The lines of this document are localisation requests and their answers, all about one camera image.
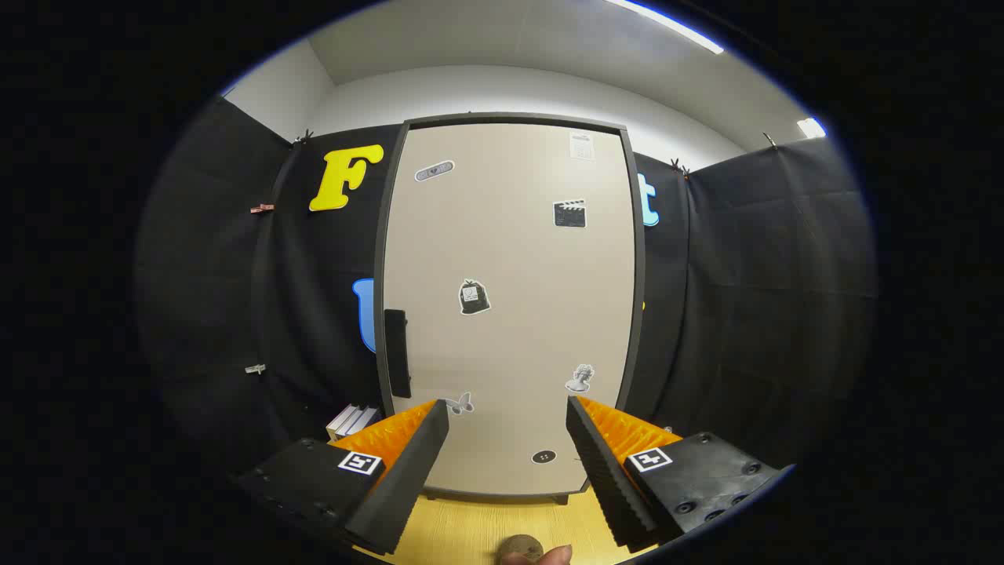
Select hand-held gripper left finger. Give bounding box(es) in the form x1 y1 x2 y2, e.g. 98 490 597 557
235 399 450 558

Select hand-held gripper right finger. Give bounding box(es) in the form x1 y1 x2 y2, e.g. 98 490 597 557
566 395 793 554

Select black door handle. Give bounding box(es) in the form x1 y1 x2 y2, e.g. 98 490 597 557
384 308 413 399

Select grey shoe cabinet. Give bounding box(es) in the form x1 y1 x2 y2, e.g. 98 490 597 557
374 112 646 505

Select white book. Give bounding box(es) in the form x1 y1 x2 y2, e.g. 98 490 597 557
326 403 366 440

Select black backdrop cloth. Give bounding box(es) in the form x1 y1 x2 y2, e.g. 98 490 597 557
133 94 875 487

